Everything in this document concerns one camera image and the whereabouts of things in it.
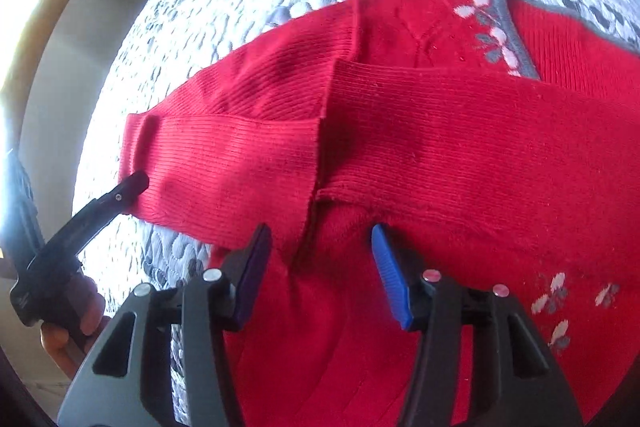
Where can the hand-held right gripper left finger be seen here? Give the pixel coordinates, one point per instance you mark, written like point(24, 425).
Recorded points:
point(248, 279)

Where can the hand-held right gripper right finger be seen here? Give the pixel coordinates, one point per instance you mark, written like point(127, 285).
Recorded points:
point(392, 284)

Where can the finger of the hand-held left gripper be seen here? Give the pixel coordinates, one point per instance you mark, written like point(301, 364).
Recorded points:
point(102, 207)

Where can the red knit sweater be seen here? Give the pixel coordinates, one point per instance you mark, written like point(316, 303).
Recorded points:
point(450, 157)

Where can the person's left hand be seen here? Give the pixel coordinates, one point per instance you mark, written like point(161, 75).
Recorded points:
point(89, 307)

